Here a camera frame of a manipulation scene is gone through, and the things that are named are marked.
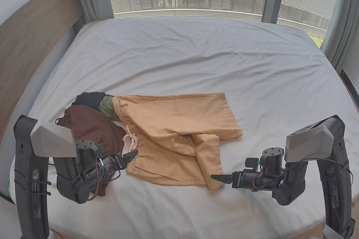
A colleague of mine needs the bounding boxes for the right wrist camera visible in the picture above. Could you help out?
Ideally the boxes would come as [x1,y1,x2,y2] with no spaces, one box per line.
[245,157,259,171]

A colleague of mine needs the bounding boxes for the green garment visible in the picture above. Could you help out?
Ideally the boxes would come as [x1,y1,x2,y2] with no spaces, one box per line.
[99,95,118,122]

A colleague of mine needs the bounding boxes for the black garment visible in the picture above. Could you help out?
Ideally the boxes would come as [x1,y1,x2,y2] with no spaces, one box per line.
[71,92,105,111]

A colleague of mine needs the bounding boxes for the tan shorts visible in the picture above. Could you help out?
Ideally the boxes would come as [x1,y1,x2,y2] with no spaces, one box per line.
[112,92,243,191]

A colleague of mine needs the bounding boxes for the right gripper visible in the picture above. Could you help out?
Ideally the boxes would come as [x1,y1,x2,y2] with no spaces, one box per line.
[231,170,263,191]

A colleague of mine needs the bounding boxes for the bed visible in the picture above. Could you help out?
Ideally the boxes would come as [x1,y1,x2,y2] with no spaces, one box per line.
[0,0,359,239]

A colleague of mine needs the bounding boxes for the brown shorts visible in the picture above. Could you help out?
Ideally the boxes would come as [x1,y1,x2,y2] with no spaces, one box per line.
[55,105,127,198]

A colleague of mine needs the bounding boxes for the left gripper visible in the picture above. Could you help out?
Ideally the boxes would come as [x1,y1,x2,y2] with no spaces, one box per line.
[98,152,126,178]

